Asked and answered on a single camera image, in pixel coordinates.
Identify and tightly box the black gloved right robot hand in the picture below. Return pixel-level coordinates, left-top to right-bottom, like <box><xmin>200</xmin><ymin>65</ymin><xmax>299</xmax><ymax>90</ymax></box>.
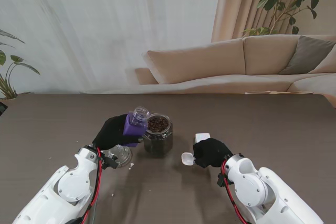
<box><xmin>193</xmin><ymin>137</ymin><xmax>234</xmax><ymax>169</ymax></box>

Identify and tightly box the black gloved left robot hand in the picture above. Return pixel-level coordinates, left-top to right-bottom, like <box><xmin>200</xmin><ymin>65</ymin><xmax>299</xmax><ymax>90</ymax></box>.
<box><xmin>92</xmin><ymin>113</ymin><xmax>144</xmax><ymax>152</ymax></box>

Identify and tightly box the white square jar lid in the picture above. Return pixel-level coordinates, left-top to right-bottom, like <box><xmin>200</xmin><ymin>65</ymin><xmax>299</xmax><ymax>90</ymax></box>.
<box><xmin>194</xmin><ymin>131</ymin><xmax>212</xmax><ymax>144</ymax></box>

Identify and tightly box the purple square coffee jar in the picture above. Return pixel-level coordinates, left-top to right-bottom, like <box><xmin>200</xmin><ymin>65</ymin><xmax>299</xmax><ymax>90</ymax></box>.
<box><xmin>122</xmin><ymin>106</ymin><xmax>151</xmax><ymax>148</ymax></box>

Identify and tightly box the clear glass jar lid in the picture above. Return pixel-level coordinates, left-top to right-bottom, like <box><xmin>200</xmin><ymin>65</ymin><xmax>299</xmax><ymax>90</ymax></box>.
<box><xmin>101</xmin><ymin>145</ymin><xmax>133</xmax><ymax>169</ymax></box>

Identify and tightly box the white plastic spoon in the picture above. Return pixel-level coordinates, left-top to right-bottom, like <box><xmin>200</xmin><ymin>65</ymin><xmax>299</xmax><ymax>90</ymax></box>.
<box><xmin>181</xmin><ymin>152</ymin><xmax>197</xmax><ymax>166</ymax></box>

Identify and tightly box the glass jar of coffee beans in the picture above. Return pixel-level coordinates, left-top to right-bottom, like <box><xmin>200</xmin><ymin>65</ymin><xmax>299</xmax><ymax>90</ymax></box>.
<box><xmin>143</xmin><ymin>113</ymin><xmax>174</xmax><ymax>159</ymax></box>

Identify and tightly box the beige sofa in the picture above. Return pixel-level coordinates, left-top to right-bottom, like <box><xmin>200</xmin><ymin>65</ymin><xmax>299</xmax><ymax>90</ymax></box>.
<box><xmin>135</xmin><ymin>34</ymin><xmax>336</xmax><ymax>101</ymax></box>

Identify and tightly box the tan plant pot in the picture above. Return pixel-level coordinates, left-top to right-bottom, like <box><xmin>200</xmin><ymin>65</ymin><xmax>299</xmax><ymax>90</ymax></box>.
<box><xmin>0</xmin><ymin>97</ymin><xmax>18</xmax><ymax>106</ymax></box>

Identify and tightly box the white sheer curtain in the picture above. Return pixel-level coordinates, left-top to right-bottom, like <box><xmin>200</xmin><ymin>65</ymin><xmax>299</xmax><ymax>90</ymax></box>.
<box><xmin>0</xmin><ymin>0</ymin><xmax>224</xmax><ymax>95</ymax></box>

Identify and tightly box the broad leaf green plant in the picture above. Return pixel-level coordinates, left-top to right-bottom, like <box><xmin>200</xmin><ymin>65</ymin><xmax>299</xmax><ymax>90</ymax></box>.
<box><xmin>0</xmin><ymin>29</ymin><xmax>41</xmax><ymax>100</ymax></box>

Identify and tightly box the grey sofa cushion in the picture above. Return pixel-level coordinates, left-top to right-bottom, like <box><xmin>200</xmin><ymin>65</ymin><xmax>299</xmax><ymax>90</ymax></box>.
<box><xmin>278</xmin><ymin>35</ymin><xmax>336</xmax><ymax>75</ymax></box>

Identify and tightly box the beige sofa cushion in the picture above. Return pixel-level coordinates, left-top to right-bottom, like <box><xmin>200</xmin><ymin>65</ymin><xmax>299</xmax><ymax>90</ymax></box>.
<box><xmin>308</xmin><ymin>50</ymin><xmax>336</xmax><ymax>74</ymax></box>

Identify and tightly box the beige curtain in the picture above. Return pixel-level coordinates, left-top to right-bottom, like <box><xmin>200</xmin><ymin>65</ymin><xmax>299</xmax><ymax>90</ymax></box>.
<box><xmin>211</xmin><ymin>0</ymin><xmax>336</xmax><ymax>42</ymax></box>

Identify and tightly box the tall leafy green plant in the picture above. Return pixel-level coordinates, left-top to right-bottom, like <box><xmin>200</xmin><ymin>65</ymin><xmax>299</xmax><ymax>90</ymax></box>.
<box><xmin>243</xmin><ymin>0</ymin><xmax>336</xmax><ymax>37</ymax></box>

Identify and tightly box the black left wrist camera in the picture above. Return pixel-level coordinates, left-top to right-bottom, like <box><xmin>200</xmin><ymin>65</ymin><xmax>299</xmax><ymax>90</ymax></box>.
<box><xmin>101</xmin><ymin>154</ymin><xmax>119</xmax><ymax>170</ymax></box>

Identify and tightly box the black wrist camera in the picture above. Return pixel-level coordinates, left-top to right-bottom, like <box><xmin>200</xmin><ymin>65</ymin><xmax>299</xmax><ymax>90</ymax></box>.
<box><xmin>217</xmin><ymin>173</ymin><xmax>229</xmax><ymax>188</ymax></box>
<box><xmin>101</xmin><ymin>154</ymin><xmax>119</xmax><ymax>170</ymax></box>

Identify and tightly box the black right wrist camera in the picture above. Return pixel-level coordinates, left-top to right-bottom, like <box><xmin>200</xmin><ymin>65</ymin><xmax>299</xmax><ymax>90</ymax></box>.
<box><xmin>217</xmin><ymin>173</ymin><xmax>229</xmax><ymax>188</ymax></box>

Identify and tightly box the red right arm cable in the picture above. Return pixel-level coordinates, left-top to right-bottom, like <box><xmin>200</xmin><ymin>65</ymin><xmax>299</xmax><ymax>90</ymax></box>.
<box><xmin>221</xmin><ymin>159</ymin><xmax>249</xmax><ymax>224</ymax></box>

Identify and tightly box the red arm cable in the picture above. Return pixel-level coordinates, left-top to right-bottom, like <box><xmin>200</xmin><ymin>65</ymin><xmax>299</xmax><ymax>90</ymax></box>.
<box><xmin>221</xmin><ymin>159</ymin><xmax>249</xmax><ymax>224</ymax></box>
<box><xmin>81</xmin><ymin>147</ymin><xmax>103</xmax><ymax>222</ymax></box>

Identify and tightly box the red left arm cable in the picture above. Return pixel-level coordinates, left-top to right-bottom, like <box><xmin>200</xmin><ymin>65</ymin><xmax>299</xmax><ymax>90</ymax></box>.
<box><xmin>81</xmin><ymin>147</ymin><xmax>103</xmax><ymax>222</ymax></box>

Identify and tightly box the grey left arm cable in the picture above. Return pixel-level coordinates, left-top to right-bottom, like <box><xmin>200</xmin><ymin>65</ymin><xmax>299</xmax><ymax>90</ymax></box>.
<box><xmin>90</xmin><ymin>195</ymin><xmax>98</xmax><ymax>224</ymax></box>

